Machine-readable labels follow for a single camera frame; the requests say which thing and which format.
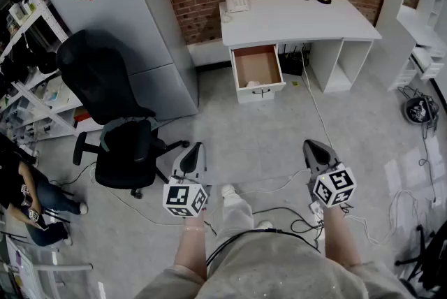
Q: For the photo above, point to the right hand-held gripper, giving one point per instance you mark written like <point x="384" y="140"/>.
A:
<point x="333" y="187"/>

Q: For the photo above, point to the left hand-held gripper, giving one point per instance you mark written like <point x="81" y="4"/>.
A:
<point x="185" y="196"/>

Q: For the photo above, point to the white cloth piece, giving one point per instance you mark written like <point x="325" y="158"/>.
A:
<point x="252" y="84"/>

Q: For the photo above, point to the white drawer with brown inside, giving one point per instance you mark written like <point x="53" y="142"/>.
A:
<point x="256" y="63"/>

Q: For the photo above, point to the person's right forearm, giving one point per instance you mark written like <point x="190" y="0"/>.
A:
<point x="340" y="238"/>

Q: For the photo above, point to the person's left forearm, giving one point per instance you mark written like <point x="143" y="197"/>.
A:
<point x="190" y="252"/>

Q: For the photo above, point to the person's white shoe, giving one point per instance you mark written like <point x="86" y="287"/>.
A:
<point x="265" y="225"/>
<point x="228" y="190"/>

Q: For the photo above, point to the white power strip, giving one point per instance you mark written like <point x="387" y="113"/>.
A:
<point x="316" y="210"/>

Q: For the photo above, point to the person's white trousers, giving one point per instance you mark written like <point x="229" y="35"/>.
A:
<point x="234" y="217"/>

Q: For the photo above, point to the black round device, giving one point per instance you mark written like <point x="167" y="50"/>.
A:
<point x="417" y="110"/>

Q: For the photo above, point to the person's grey sweater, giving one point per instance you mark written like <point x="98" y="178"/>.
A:
<point x="279" y="273"/>

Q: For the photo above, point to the black office chair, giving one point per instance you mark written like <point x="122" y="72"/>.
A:
<point x="94" y="81"/>

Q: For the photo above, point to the white desk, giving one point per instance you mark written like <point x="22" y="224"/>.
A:
<point x="297" y="18"/>

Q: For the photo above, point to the grey refrigerator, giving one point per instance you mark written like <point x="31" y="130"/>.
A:
<point x="139" y="28"/>

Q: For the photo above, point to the white shelving unit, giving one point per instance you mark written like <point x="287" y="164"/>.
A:
<point x="394" y="28"/>

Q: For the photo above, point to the black tripod stand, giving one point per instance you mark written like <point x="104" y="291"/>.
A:
<point x="433" y="255"/>

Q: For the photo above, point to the black hanging gear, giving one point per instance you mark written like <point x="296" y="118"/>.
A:
<point x="35" y="58"/>

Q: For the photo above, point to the white rolling rack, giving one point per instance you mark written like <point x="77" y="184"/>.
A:
<point x="21" y="269"/>

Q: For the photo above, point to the white metal shelf rack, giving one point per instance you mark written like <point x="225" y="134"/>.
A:
<point x="36" y="14"/>

